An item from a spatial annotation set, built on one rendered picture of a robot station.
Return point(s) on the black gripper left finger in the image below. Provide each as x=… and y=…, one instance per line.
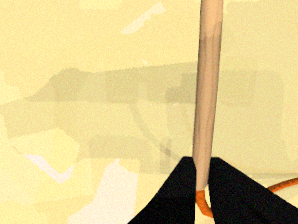
x=175, y=201

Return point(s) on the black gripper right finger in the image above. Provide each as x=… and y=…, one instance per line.
x=237, y=199

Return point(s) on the thin wooden stick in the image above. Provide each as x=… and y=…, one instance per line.
x=209, y=53

